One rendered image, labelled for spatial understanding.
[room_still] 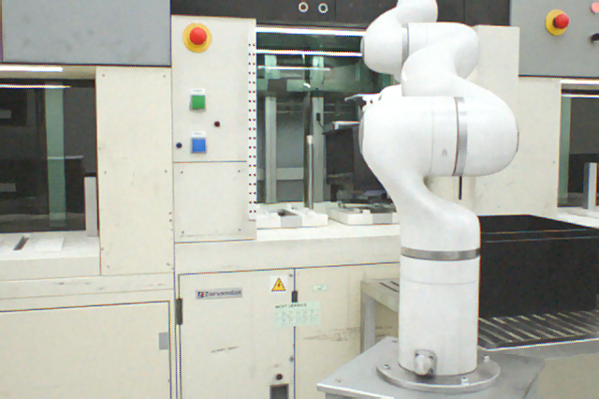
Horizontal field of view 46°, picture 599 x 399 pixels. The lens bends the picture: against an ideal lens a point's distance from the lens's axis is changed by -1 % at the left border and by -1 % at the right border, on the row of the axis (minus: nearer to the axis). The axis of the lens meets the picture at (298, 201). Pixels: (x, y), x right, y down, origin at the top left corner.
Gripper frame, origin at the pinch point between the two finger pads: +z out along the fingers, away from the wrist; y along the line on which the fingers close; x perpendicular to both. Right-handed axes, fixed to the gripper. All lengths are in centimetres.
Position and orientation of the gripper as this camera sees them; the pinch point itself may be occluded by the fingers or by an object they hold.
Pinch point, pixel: (371, 104)
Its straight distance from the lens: 210.3
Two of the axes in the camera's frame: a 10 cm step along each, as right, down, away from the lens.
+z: -2.6, -0.9, 9.6
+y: 9.6, -0.2, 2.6
